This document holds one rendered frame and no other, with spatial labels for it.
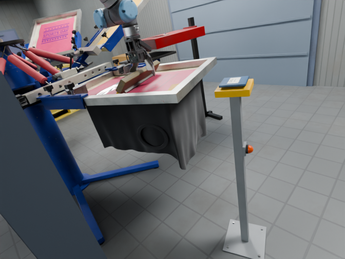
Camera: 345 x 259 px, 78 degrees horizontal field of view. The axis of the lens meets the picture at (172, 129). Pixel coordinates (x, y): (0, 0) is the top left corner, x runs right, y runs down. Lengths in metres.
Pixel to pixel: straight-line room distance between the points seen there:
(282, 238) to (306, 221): 0.20
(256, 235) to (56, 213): 1.10
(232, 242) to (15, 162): 1.18
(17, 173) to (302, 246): 1.38
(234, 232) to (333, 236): 0.53
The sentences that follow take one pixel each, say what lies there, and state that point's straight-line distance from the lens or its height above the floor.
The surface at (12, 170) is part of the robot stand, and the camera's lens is 0.77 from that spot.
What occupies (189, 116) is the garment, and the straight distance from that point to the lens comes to 1.13.
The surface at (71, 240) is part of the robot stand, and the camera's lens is 0.96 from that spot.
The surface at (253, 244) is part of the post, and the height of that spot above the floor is 0.01.
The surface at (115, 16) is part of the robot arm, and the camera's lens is 0.95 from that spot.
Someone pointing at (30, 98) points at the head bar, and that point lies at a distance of 1.33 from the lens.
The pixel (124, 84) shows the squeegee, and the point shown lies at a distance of 1.03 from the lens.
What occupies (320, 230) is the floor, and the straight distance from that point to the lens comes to 1.59.
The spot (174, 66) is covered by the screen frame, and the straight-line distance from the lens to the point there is 1.36.
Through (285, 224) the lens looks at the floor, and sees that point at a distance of 1.58.
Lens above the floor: 1.22
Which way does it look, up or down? 27 degrees down
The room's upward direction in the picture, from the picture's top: 13 degrees counter-clockwise
